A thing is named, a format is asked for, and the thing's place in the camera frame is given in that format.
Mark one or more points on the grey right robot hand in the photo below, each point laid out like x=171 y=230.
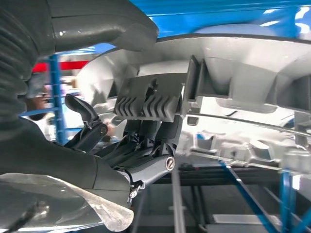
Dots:
x=60 y=160

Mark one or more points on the clear plastic film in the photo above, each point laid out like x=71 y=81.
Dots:
x=48 y=205

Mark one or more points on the person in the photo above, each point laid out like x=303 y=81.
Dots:
x=36 y=99

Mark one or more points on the blue metal shelf rack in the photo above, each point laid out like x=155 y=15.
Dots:
x=206 y=19

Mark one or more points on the red barrier belt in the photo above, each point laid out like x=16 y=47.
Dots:
x=72 y=66

